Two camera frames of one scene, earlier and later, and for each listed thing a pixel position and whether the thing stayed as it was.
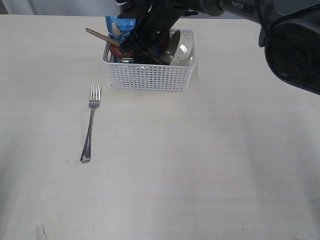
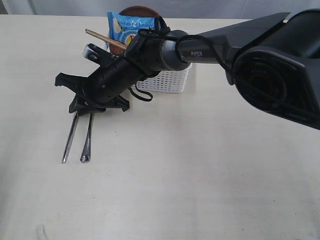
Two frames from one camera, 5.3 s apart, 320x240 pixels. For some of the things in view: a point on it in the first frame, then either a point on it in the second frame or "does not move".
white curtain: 91,7 does not move
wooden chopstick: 103,37 does not move
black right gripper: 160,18 → 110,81
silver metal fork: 94,101 does not move
